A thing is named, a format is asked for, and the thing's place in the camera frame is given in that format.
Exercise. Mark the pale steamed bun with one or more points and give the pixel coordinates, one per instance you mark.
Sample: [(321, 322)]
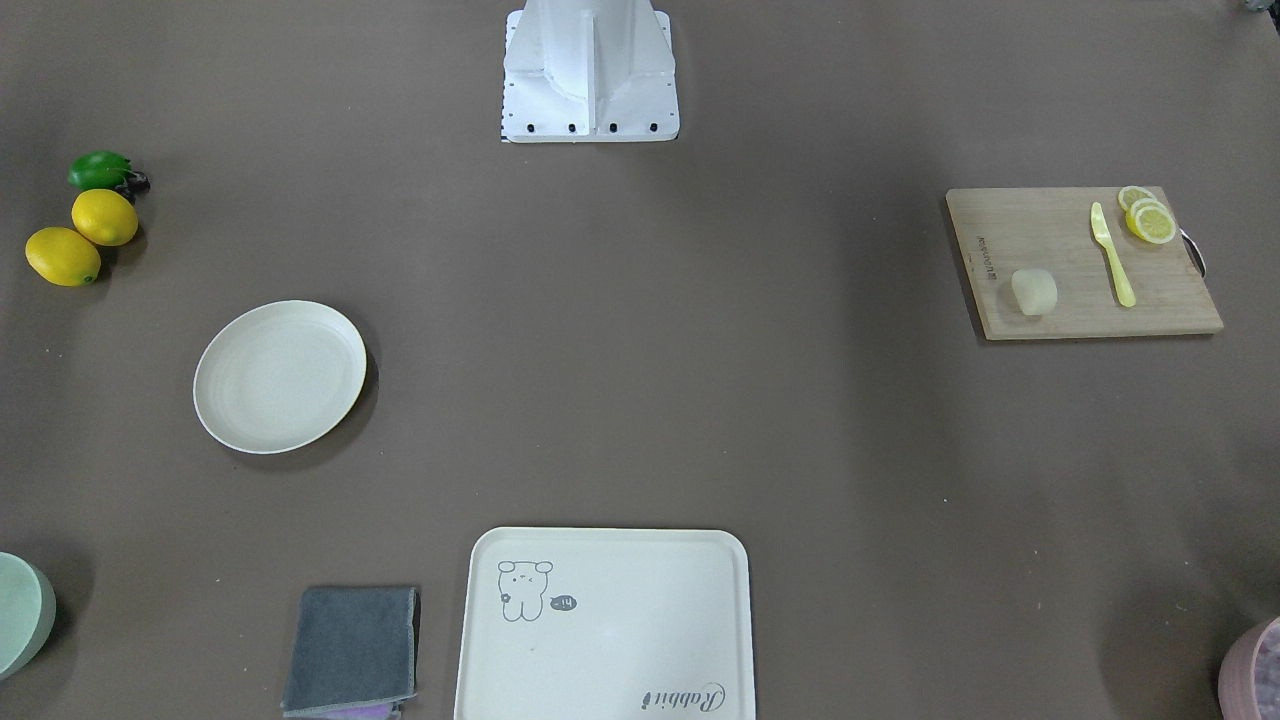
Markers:
[(1035, 291)]

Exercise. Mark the white rabbit tray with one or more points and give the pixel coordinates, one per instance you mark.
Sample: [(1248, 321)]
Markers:
[(607, 623)]

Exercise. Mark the round white plate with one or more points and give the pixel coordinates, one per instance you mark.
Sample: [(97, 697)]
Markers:
[(279, 377)]

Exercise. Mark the grey folded cloth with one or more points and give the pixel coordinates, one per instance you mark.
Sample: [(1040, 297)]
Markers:
[(353, 646)]

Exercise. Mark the wooden cutting board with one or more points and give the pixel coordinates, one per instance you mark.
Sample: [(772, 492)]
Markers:
[(1001, 231)]

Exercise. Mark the purple cloth under grey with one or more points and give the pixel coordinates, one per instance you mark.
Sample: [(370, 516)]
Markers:
[(381, 711)]

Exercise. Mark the yellow plastic knife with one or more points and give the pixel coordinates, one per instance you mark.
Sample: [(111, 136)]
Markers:
[(1124, 293)]

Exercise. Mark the lemon slice back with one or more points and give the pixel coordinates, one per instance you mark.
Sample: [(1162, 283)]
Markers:
[(1128, 196)]

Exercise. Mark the lemon slice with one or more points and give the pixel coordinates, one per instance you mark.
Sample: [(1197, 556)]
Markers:
[(1128, 196), (1151, 221)]

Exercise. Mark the lemon slice front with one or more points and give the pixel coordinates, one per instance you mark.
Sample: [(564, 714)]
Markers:
[(1151, 221)]

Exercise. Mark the dark grapes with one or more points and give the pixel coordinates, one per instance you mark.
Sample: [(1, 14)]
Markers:
[(134, 182)]

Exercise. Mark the yellow lemon near lime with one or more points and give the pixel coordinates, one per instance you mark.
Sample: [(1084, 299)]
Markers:
[(104, 217)]

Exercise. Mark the green lime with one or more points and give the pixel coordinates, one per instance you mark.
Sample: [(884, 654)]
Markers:
[(99, 170)]

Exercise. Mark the yellow lemon outer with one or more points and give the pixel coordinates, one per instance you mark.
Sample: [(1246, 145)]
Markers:
[(63, 256)]

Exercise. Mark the mint green bowl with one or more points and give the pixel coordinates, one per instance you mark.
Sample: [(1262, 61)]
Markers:
[(28, 610)]

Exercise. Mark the pink bowl with ice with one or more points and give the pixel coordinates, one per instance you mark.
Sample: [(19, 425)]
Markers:
[(1248, 685)]

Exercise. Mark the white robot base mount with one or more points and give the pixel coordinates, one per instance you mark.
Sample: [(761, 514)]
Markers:
[(589, 72)]

